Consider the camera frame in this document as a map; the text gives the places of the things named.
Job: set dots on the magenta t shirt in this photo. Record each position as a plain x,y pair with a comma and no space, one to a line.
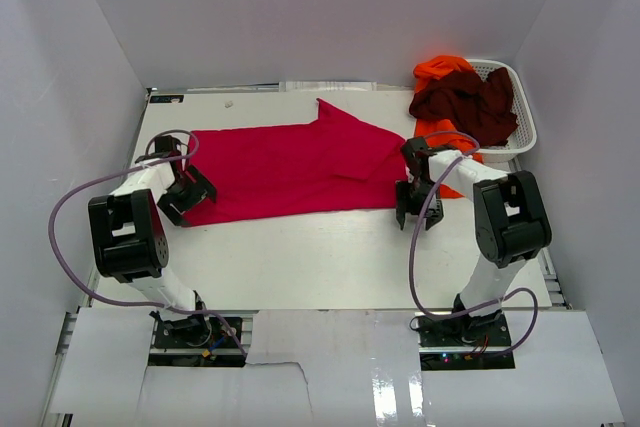
334,163

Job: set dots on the orange t shirt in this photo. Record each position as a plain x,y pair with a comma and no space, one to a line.
434,104

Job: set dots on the dark maroon t shirt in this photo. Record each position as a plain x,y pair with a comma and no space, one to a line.
485,109

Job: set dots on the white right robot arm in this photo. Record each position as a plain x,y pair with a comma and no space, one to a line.
511,226

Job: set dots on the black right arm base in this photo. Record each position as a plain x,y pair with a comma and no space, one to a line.
445,349

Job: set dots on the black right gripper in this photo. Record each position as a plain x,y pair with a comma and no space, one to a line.
404,205

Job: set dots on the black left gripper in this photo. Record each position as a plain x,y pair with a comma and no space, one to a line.
199,189

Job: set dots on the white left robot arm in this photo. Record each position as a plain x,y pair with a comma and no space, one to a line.
129,242

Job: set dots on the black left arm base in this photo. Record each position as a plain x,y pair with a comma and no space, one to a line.
200,342

